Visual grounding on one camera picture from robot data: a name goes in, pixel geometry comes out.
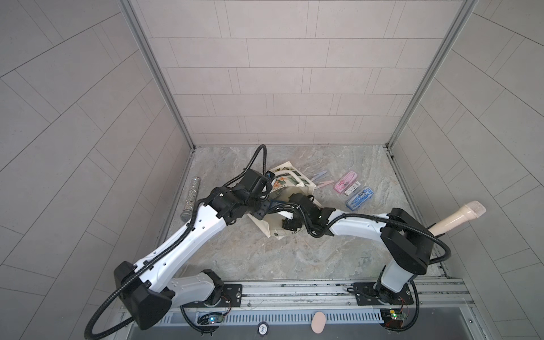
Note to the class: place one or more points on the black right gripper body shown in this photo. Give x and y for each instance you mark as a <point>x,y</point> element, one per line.
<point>294,221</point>

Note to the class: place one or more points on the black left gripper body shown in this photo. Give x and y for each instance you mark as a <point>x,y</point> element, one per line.
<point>256,207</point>

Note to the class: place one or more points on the floral canvas tote bag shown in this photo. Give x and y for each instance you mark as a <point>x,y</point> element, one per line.
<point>288,181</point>

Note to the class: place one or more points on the clear case pink compass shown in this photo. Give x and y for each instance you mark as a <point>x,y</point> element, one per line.
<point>322,179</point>

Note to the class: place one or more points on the clear plastic stationery box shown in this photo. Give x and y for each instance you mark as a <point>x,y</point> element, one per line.
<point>353,187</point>

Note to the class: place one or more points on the pink compass set case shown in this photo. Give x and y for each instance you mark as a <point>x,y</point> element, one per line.
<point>346,181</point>

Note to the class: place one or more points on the blue plastic case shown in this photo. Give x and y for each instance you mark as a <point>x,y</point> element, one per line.
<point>359,198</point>

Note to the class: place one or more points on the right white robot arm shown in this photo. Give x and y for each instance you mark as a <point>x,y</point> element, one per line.
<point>409,244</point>

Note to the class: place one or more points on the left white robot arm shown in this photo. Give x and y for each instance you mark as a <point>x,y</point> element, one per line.
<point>146,288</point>

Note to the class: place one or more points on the glittery silver tube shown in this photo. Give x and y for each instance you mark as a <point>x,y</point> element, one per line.
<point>190,200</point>

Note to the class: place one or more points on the beige oval button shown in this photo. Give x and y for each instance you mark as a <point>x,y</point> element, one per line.
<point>318,322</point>

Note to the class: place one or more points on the left green circuit board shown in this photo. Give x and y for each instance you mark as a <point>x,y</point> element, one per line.
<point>211,319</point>

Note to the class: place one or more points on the green circuit board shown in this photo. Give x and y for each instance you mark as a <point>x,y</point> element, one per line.
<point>393,318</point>
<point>211,319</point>

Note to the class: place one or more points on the right green circuit board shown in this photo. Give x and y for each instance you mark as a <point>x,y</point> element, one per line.
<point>393,318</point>

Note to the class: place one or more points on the beige microphone on stand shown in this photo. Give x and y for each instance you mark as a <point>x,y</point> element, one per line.
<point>470,211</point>

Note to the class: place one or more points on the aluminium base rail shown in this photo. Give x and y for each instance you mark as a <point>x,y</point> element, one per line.
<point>288,302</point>

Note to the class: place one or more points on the left aluminium frame post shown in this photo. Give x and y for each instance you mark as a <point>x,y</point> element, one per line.
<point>128,11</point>

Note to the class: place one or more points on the aluminium corner frame post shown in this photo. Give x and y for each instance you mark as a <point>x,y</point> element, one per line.
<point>446,45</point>

